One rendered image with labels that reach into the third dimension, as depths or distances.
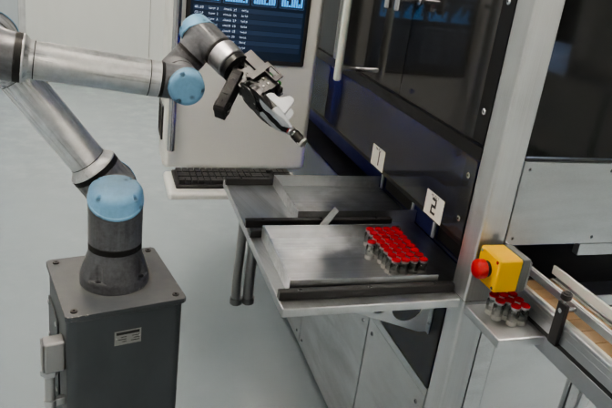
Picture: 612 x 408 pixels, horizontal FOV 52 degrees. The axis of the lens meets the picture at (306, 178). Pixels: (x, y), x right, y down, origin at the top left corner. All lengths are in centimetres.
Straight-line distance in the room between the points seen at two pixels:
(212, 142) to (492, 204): 111
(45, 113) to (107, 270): 36
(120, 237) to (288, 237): 40
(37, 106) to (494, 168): 96
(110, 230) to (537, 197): 90
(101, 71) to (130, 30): 534
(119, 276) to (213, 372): 115
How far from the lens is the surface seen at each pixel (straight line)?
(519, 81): 126
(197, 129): 213
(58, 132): 148
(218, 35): 145
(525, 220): 140
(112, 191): 140
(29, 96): 146
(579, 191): 145
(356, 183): 194
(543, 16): 126
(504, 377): 162
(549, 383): 172
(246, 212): 166
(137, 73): 132
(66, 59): 132
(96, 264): 145
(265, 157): 221
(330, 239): 157
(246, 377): 251
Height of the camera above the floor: 155
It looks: 20 degrees down
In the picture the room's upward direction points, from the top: 7 degrees clockwise
